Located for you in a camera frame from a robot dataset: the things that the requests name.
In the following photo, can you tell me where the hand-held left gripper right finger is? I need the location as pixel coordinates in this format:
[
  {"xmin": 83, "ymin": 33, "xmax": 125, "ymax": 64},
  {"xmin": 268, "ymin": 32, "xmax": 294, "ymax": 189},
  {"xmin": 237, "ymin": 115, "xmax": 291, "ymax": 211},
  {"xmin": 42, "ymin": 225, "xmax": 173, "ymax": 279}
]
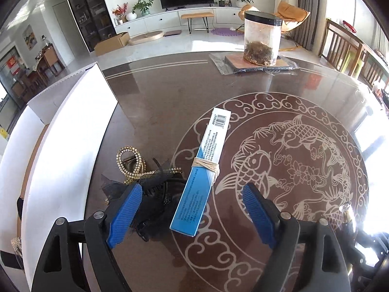
[{"xmin": 242, "ymin": 183, "xmax": 353, "ymax": 292}]

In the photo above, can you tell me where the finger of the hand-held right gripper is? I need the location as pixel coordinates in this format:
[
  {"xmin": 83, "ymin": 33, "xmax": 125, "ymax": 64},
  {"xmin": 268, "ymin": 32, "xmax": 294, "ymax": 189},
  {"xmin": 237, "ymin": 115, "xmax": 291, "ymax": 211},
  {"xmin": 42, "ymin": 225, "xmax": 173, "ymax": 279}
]
[{"xmin": 349, "ymin": 230, "xmax": 389, "ymax": 292}]

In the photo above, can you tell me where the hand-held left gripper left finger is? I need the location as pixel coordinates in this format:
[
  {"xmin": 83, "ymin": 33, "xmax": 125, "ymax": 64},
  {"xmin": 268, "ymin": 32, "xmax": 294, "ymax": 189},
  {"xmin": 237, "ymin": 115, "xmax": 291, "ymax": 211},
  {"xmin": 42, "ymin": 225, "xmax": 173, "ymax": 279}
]
[{"xmin": 30, "ymin": 183, "xmax": 143, "ymax": 292}]

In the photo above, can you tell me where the long blue carton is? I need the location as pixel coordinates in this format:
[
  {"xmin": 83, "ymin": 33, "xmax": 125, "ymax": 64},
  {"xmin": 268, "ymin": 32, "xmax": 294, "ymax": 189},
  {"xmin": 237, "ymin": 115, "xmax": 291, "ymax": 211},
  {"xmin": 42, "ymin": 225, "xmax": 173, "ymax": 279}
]
[{"xmin": 169, "ymin": 107, "xmax": 232, "ymax": 238}]

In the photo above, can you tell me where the white cardboard storage box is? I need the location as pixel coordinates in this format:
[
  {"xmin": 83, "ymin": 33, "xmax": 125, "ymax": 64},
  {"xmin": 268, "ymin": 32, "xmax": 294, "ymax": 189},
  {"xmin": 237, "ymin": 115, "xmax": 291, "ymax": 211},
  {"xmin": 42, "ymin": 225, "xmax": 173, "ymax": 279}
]
[{"xmin": 0, "ymin": 62, "xmax": 119, "ymax": 292}]

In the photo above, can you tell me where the brown glass desktop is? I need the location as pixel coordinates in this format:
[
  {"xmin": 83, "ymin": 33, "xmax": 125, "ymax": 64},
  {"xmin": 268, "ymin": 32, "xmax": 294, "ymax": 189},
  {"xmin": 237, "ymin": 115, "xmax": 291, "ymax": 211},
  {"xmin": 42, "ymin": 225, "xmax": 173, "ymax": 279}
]
[{"xmin": 18, "ymin": 52, "xmax": 389, "ymax": 292}]

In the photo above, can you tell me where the black mesh bow hair clip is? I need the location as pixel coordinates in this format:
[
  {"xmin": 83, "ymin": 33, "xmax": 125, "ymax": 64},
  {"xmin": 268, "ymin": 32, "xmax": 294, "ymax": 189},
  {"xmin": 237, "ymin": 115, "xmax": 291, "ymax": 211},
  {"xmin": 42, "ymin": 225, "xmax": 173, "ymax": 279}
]
[{"xmin": 102, "ymin": 156, "xmax": 186, "ymax": 242}]

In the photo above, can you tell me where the metal capped bottle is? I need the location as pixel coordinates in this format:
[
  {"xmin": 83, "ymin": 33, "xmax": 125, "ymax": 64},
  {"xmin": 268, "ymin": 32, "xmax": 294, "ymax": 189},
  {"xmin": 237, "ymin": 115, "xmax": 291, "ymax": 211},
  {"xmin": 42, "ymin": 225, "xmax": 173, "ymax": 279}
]
[{"xmin": 339, "ymin": 202, "xmax": 357, "ymax": 235}]

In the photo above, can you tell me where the board in clear plastic bag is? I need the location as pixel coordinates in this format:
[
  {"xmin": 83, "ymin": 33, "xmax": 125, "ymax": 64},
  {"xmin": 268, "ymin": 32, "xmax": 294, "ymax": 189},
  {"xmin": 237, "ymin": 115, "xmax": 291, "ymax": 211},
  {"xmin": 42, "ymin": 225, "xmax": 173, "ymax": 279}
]
[{"xmin": 209, "ymin": 51, "xmax": 300, "ymax": 76}]

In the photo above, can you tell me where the open brown cardboard box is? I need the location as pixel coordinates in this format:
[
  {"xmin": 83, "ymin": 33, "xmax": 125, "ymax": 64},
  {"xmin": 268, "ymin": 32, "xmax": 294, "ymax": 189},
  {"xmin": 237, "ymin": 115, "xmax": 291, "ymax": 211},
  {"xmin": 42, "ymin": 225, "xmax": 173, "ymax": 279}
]
[{"xmin": 94, "ymin": 32, "xmax": 131, "ymax": 57}]

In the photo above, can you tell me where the clear jar with black lid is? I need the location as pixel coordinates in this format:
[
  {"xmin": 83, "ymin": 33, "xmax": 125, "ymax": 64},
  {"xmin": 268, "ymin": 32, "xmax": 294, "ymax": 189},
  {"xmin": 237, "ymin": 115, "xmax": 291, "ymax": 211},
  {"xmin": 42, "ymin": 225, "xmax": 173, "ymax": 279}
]
[{"xmin": 243, "ymin": 10, "xmax": 283, "ymax": 66}]

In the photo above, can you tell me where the beige floor pad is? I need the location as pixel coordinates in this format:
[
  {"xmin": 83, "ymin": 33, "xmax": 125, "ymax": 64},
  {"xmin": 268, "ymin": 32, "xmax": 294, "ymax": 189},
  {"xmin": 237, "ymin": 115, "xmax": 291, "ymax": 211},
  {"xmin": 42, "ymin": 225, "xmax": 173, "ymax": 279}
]
[{"xmin": 129, "ymin": 30, "xmax": 166, "ymax": 46}]

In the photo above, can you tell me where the wooden slatted chair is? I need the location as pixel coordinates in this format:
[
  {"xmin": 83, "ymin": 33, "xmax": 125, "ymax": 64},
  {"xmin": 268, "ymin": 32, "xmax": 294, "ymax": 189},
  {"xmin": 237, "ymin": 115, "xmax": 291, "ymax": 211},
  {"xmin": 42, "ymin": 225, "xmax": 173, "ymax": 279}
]
[
  {"xmin": 320, "ymin": 18, "xmax": 370, "ymax": 78},
  {"xmin": 355, "ymin": 49, "xmax": 389, "ymax": 89}
]

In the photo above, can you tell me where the purple round floor mat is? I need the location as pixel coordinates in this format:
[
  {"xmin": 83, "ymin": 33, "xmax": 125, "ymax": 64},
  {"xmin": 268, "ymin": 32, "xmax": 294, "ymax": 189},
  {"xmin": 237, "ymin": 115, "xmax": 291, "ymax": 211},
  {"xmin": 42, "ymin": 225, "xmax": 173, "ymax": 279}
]
[{"xmin": 211, "ymin": 27, "xmax": 240, "ymax": 37}]

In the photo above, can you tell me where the red paper door poster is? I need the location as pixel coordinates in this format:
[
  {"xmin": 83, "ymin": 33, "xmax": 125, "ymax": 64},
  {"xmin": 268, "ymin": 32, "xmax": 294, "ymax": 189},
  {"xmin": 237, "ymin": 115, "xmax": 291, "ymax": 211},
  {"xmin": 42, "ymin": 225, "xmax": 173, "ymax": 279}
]
[{"xmin": 6, "ymin": 56, "xmax": 19, "ymax": 75}]

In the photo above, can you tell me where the white door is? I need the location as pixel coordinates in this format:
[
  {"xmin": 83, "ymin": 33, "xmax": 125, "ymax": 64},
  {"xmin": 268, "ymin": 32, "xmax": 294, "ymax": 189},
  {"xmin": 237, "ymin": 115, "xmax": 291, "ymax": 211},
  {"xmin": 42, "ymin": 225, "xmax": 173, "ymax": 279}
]
[{"xmin": 52, "ymin": 1, "xmax": 75, "ymax": 64}]

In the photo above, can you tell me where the white television cabinet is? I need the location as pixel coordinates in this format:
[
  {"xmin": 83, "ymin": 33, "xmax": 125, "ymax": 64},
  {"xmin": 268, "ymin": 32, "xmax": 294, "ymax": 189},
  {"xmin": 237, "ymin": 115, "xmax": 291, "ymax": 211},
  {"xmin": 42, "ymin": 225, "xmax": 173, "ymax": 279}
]
[{"xmin": 114, "ymin": 4, "xmax": 247, "ymax": 37}]

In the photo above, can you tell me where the orange lounge chair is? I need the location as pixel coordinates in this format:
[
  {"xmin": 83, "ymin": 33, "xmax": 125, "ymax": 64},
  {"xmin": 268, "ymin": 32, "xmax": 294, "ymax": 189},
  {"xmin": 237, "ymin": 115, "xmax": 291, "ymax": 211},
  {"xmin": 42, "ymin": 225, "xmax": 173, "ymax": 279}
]
[{"xmin": 239, "ymin": 1, "xmax": 311, "ymax": 51}]

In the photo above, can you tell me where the framed landscape painting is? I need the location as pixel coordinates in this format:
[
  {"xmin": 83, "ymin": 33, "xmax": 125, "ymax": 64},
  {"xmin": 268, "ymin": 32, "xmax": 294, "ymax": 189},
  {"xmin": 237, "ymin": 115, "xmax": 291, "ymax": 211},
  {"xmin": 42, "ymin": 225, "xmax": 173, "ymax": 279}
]
[{"xmin": 23, "ymin": 24, "xmax": 37, "ymax": 50}]

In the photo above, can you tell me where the red flower plant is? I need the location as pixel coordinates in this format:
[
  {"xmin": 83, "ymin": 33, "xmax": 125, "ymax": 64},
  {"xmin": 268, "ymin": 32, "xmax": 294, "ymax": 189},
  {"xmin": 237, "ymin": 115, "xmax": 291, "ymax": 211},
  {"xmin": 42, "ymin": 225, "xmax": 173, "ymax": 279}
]
[{"xmin": 112, "ymin": 3, "xmax": 129, "ymax": 25}]

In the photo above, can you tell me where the wooden bench with black legs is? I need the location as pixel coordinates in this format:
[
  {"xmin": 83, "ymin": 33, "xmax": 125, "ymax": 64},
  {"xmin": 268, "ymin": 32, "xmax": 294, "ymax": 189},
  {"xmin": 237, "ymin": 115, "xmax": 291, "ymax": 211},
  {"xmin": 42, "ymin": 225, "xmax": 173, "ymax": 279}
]
[{"xmin": 181, "ymin": 12, "xmax": 215, "ymax": 34}]

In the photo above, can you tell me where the bushy green potted plant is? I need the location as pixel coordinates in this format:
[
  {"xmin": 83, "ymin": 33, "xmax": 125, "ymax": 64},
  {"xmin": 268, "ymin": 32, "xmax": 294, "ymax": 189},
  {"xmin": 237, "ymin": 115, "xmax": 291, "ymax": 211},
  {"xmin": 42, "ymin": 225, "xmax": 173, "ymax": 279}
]
[{"xmin": 131, "ymin": 0, "xmax": 154, "ymax": 17}]

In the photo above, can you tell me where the dark glass display cabinet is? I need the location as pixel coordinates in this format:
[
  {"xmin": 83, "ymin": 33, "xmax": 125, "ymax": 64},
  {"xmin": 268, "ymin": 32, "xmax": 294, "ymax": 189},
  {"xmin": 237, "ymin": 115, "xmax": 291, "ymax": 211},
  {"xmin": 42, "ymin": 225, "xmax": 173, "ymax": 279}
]
[{"xmin": 62, "ymin": 0, "xmax": 117, "ymax": 52}]

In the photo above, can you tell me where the grey curtain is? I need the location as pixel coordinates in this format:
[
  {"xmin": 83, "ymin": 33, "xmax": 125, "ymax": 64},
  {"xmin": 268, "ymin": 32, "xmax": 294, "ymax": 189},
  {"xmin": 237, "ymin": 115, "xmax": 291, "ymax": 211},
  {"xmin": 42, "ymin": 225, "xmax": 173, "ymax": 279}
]
[{"xmin": 293, "ymin": 0, "xmax": 330, "ymax": 57}]

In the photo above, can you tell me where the gold beaded hair tie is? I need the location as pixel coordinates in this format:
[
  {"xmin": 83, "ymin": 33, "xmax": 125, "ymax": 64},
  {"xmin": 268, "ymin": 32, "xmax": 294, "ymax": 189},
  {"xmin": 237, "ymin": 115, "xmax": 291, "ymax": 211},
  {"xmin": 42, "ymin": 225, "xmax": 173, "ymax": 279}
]
[{"xmin": 116, "ymin": 146, "xmax": 183, "ymax": 186}]

